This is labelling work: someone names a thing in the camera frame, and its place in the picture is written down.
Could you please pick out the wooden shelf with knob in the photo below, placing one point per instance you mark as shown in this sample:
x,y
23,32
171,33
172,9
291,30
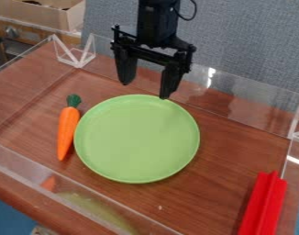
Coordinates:
x,y
31,34

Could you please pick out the orange toy carrot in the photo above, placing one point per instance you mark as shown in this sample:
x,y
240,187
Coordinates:
x,y
68,120

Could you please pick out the green round plate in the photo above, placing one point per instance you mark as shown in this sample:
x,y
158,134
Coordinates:
x,y
136,139

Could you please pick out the clear acrylic corner bracket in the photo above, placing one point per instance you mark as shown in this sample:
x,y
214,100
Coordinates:
x,y
73,56

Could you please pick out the clear acrylic enclosure wall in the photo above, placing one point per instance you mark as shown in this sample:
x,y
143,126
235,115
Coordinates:
x,y
246,119

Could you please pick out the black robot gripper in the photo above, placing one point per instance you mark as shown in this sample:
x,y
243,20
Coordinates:
x,y
172,50

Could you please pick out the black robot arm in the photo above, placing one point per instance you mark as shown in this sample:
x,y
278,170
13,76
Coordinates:
x,y
154,43

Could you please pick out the red plastic block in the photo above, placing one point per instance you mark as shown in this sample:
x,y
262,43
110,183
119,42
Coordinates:
x,y
264,205

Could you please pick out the cardboard box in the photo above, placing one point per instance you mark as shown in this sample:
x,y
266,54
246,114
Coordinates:
x,y
59,14

